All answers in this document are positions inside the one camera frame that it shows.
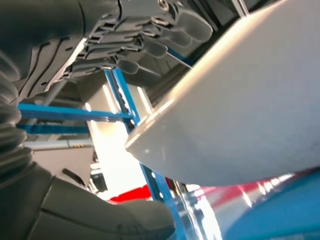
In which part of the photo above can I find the short red barrier belt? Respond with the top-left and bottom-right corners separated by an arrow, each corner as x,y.
109,184 -> 152,204

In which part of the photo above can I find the grey panel on black stand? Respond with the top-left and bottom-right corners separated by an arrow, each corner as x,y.
32,145 -> 95,188

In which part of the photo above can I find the blue metal shelf rack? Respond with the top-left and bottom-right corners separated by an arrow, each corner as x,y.
17,46 -> 320,240

